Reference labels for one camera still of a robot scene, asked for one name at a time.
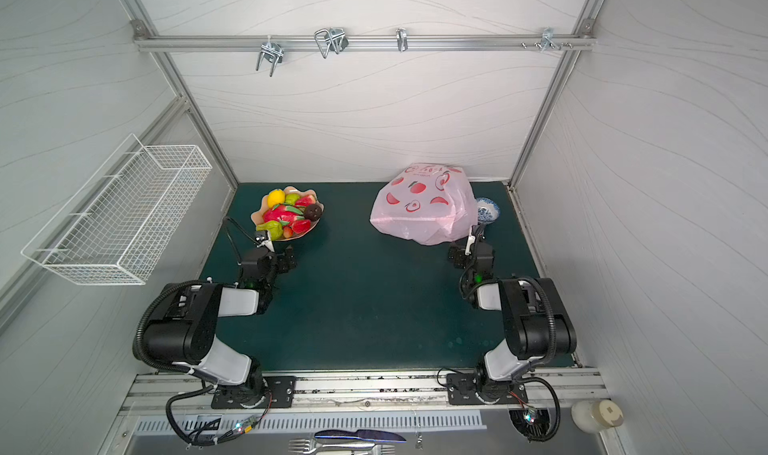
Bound green yellow starfruit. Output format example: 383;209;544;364
256;220;284;241

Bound red mango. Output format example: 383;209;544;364
291;219;313;236

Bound pink printed plastic bag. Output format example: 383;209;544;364
370;163;478;246

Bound dark purple plum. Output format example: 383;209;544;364
303;203;324;222

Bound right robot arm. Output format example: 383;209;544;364
448;240;577;403

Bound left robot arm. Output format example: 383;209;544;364
133;246;297;402

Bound pink wavy fruit plate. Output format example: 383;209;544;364
250;186;325;242

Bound blue white ceramic bowl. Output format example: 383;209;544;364
476;197;501;224

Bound pink dragon fruit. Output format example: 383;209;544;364
262;204;305;226

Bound yellow lemon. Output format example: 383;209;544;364
266;189;286;209

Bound silver fork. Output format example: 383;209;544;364
288;439;396;455

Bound white cylindrical bottle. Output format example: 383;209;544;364
571;399;624;434

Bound dark blue knife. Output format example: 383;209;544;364
313;429;406;444

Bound metal hook clamp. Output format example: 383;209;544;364
313;27;349;59
256;39;284;77
395;28;408;53
520;28;574;52

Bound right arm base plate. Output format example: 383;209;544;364
443;372;528;407

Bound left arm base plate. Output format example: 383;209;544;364
211;376;297;410

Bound white wire basket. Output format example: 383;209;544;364
21;134;212;286

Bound aluminium cross rail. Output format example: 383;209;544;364
134;32;597;53

